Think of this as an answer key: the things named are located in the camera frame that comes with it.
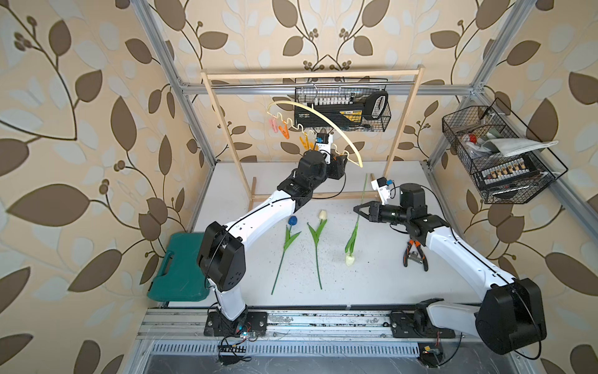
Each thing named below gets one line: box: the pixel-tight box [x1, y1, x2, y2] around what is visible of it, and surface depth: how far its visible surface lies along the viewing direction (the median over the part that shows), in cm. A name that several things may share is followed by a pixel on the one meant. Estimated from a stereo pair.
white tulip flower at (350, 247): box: [344, 172, 369, 268], surface depth 78 cm
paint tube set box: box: [472, 155, 540, 188], surface depth 69 cm
